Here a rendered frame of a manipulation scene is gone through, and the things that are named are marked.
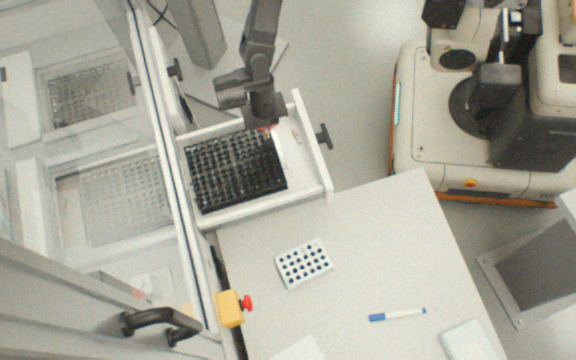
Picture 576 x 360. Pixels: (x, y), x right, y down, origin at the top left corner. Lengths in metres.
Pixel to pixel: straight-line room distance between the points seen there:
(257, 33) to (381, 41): 1.58
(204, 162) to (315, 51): 1.34
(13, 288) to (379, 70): 2.22
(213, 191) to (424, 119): 1.02
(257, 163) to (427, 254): 0.49
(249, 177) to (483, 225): 1.21
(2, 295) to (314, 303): 1.01
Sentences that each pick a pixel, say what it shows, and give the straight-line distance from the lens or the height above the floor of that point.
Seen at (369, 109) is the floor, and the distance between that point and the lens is 2.37.
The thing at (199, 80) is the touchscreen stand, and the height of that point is 0.04.
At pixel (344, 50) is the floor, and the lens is 2.54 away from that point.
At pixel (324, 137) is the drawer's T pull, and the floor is 0.91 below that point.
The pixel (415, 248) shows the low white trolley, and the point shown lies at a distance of 1.36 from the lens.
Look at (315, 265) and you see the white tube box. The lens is 1.30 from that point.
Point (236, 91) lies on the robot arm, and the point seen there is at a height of 1.15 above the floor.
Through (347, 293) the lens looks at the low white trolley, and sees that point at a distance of 1.32.
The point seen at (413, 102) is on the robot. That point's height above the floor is 0.28.
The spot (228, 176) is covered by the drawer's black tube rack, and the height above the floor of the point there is 0.90.
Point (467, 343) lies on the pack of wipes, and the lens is 1.30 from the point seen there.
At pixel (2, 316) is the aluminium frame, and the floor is 1.74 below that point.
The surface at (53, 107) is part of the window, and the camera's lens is 0.62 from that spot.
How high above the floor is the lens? 2.06
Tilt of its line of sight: 68 degrees down
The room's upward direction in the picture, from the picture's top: 11 degrees counter-clockwise
